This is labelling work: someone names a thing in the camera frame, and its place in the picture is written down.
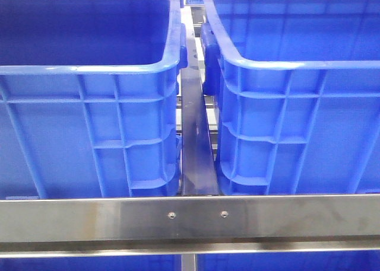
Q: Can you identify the blue bin front left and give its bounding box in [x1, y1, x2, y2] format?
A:
[1, 0, 187, 200]

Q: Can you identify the blue bin front right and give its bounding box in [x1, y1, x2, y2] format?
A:
[202, 0, 379, 195]

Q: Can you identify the steel divider bar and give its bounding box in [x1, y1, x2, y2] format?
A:
[179, 68, 220, 196]

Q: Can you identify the lower shelf blue bin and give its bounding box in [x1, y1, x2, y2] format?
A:
[1, 255, 181, 270]

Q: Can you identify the left rail screw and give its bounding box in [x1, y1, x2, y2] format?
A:
[168, 212, 176, 219]

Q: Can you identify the rail screw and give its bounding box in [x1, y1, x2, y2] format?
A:
[168, 212, 176, 219]
[220, 211, 229, 218]

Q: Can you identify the right rail screw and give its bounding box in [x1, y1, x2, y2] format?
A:
[220, 211, 229, 218]

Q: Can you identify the steel front rail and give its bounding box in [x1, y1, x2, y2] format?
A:
[1, 194, 379, 258]

